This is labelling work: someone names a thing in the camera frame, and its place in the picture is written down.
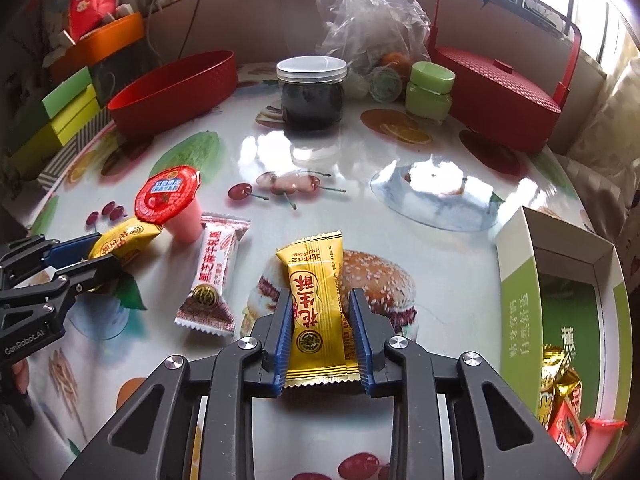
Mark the small white cup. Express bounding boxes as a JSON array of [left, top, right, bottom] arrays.
[[345, 69, 371, 100]]

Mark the light green jar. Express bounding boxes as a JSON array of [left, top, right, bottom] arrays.
[[404, 61, 456, 125]]

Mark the red lidded basket with handle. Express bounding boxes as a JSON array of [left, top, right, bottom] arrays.
[[430, 0, 583, 153]]

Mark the orange box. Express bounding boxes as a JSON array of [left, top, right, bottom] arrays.
[[50, 12, 147, 83]]

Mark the dark cable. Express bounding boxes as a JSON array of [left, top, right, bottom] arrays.
[[180, 0, 211, 61]]

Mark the small cup with green lid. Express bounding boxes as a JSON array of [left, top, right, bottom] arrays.
[[369, 67, 403, 102]]

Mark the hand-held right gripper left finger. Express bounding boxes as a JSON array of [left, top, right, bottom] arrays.
[[60, 287, 296, 480]]

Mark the glass jar with white lid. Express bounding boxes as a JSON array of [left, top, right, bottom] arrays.
[[276, 56, 348, 133]]

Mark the yellow snack packet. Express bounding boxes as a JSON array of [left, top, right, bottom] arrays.
[[89, 217, 165, 268], [276, 230, 361, 388]]

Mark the red and black snack packet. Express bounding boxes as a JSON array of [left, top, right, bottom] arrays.
[[547, 397, 588, 461]]

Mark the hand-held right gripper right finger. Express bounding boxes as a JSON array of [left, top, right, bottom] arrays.
[[347, 287, 583, 480]]

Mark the yellow-green cardboard box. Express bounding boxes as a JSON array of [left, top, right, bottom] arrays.
[[7, 95, 113, 181]]

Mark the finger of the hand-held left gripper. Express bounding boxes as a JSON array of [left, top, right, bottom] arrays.
[[0, 232, 103, 281], [0, 256, 123, 311]]

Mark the orange fruit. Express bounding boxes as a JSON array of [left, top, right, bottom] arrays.
[[377, 50, 412, 72]]

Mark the red oval open basket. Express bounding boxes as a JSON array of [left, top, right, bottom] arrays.
[[107, 50, 238, 142]]

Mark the gold foil snack bar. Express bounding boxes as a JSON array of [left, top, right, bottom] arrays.
[[537, 344, 583, 426]]

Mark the clear plastic bag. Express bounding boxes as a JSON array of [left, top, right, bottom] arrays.
[[316, 0, 432, 101]]

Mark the cream patterned curtain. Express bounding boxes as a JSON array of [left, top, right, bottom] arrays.
[[565, 55, 640, 171]]

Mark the white red candy packet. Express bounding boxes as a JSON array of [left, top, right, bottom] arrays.
[[175, 211, 252, 333]]

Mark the green and white cardboard box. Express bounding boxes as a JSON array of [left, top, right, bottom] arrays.
[[495, 205, 632, 476]]

